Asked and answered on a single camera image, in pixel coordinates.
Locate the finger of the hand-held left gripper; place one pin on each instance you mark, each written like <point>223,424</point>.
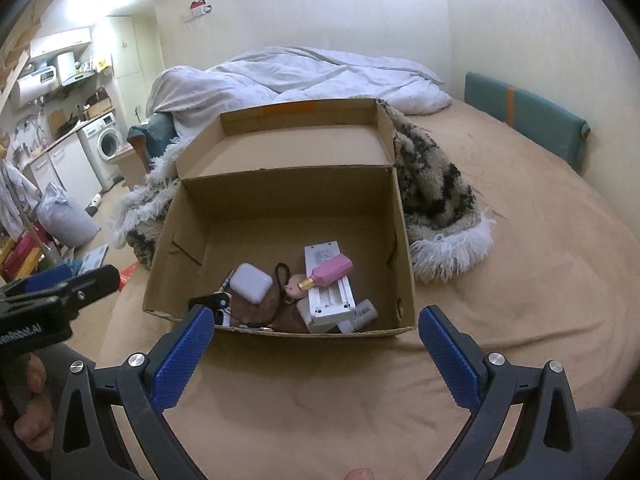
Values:
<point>40,280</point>
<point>95,280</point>

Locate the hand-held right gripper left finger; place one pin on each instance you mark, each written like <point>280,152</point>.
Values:
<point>182,360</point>

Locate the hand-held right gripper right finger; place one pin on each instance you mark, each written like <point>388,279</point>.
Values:
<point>450,360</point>

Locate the small black device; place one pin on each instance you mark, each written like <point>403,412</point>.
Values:
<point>210,301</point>

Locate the white tube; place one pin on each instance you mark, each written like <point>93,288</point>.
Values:
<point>365,311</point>

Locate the white charger block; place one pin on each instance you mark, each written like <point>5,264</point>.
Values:
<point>251,283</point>

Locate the long white device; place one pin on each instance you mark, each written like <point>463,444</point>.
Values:
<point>330,305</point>

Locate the small pink doll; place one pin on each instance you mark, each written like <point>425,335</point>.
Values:
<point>295,285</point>

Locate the pink perfume bottle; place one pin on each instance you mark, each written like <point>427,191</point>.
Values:
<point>332,270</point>

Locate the cardboard box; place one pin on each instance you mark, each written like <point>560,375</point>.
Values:
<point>280,200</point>

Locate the person's left hand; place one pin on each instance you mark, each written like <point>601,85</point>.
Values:
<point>32,427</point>

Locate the person's right hand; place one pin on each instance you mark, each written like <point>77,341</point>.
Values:
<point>360,475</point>

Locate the pale bathroom scale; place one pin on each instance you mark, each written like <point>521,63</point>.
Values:
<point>94,259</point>

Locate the red storage bag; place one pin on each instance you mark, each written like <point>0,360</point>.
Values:
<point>22,255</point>

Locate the red printed bag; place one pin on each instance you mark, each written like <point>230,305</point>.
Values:
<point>127,272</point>

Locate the metal pole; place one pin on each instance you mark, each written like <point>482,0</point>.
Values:
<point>35,235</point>

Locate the grey stuffed bag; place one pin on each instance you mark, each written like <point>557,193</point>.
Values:
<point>67,222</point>

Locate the small white bottle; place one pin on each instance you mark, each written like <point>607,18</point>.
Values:
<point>95,201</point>

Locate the hanging white cloth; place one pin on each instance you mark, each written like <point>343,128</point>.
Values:
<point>17,190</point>

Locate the white kitchen base cabinet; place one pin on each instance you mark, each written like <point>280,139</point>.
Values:
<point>70,165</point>

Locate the wooden bedside table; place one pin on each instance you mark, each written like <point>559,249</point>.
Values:
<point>127,165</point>

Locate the white washing machine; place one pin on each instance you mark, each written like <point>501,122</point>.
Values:
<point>107,142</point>

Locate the teal padded cushion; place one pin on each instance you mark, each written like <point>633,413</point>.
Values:
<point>155,135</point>

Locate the shaggy patterned fringed rug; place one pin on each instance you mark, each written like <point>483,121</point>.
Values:
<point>435,195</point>

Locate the small brown carton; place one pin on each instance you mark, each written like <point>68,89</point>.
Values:
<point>97,108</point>

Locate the white water heater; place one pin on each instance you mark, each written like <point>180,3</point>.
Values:
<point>32,87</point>

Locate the white range hood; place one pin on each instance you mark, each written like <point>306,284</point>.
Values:
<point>66,67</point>

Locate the teal cushion orange stripe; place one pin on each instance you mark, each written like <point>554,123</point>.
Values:
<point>540,115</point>

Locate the white duvet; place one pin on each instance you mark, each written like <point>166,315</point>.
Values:
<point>300,72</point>

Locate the white wall cabinet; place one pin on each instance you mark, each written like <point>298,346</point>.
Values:
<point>60,42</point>

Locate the wall-mounted holder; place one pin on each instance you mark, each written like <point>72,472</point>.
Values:
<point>200,8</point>

